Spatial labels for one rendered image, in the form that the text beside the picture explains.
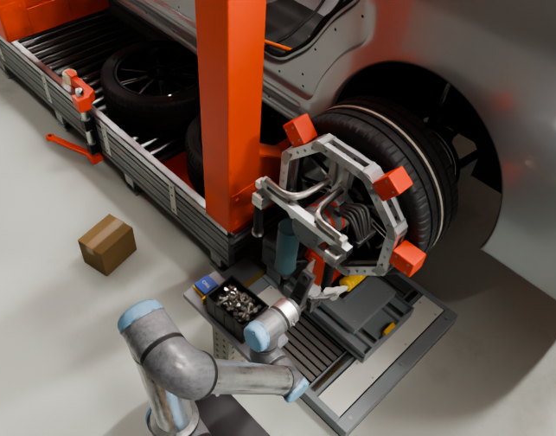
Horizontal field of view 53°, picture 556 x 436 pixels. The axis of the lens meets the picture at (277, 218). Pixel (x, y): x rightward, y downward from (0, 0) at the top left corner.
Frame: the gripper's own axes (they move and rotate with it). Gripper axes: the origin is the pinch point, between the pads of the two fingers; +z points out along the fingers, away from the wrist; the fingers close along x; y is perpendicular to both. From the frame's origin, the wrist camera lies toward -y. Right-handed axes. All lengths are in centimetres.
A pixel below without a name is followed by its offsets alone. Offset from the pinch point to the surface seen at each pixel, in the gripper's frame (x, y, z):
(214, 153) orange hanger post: -64, -9, 2
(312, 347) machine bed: -9, 77, 12
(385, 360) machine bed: 18, 75, 30
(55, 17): -248, 25, 34
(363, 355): 12, 67, 21
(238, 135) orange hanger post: -55, -20, 7
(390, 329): 12, 65, 38
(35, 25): -248, 26, 21
